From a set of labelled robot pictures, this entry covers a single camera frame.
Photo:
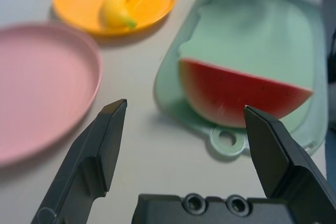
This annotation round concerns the yellow plastic plate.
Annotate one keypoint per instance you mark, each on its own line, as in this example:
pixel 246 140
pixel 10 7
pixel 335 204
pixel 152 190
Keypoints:
pixel 78 3

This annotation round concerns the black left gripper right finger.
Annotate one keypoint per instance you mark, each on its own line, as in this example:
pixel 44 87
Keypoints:
pixel 283 161

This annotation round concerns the pink plastic plate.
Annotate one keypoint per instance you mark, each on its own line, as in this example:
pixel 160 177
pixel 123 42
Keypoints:
pixel 44 90

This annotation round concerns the green cutting board mat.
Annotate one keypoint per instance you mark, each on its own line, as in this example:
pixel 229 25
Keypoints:
pixel 249 30

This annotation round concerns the yellow toy banana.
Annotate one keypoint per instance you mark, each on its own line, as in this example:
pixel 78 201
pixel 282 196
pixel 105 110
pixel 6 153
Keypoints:
pixel 118 6

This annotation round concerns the red watermelon slice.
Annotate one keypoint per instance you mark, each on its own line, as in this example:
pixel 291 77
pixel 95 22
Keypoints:
pixel 223 90

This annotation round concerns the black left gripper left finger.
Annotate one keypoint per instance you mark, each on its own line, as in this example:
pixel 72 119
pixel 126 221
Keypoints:
pixel 84 161

